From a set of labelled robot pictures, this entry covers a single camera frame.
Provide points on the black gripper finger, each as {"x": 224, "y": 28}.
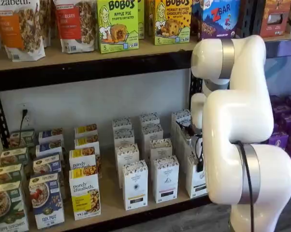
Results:
{"x": 200, "y": 164}

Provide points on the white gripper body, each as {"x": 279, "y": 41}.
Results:
{"x": 195, "y": 143}

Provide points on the white box green strip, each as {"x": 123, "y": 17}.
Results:
{"x": 193, "y": 183}

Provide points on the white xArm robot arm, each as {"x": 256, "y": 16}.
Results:
{"x": 237, "y": 116}

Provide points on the white box pink strip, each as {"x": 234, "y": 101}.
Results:
{"x": 166, "y": 181}

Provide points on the white box yellow strip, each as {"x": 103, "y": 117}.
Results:
{"x": 134, "y": 186}

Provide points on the yellow purely elizabeth box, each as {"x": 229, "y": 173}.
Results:
{"x": 85, "y": 193}
{"x": 86, "y": 129}
{"x": 86, "y": 141}
{"x": 81, "y": 157}

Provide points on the yellow Bobo's peanut butter box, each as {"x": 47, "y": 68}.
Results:
{"x": 172, "y": 24}

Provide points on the purple ZBar box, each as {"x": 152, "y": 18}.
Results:
{"x": 218, "y": 19}

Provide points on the green Bobo's apple pie box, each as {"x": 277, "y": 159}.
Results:
{"x": 116, "y": 24}

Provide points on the blue oatmeal box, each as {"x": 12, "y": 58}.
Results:
{"x": 47, "y": 164}
{"x": 48, "y": 147}
{"x": 46, "y": 203}
{"x": 51, "y": 134}

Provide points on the orange brown snack box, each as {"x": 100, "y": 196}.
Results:
{"x": 276, "y": 24}

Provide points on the green oatmeal box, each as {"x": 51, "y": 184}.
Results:
{"x": 13, "y": 157}
{"x": 7, "y": 207}
{"x": 22, "y": 139}
{"x": 7, "y": 174}

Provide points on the red strawberry granola bag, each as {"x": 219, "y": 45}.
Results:
{"x": 73, "y": 24}

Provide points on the brown granola pouch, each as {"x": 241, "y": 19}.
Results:
{"x": 47, "y": 21}

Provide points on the orange purely elizabeth granola bag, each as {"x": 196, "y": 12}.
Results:
{"x": 15, "y": 29}

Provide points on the white wall outlet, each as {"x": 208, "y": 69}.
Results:
{"x": 30, "y": 106}

